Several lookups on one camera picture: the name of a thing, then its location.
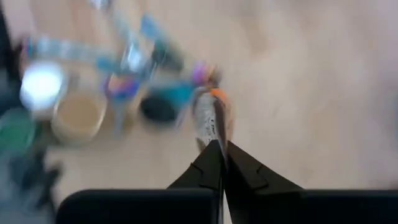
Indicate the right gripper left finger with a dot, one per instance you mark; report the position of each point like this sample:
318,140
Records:
205,174

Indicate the teal plastic spoon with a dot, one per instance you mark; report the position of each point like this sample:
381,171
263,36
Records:
177,93

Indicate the black spoon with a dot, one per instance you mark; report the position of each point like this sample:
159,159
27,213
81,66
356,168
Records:
169,59

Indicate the iridescent rainbow spoon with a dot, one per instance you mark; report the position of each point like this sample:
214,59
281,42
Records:
121,87
202,73

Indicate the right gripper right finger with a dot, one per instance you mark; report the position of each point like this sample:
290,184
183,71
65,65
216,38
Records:
245,174

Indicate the green lid spice jar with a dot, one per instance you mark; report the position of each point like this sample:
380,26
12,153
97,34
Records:
15,130

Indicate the tan lid spice jar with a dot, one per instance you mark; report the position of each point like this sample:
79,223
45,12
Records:
77,118

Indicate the white lid spice jar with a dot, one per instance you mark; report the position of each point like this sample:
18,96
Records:
42,84

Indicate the brown lid spice jar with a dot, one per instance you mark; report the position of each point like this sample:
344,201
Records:
206,118

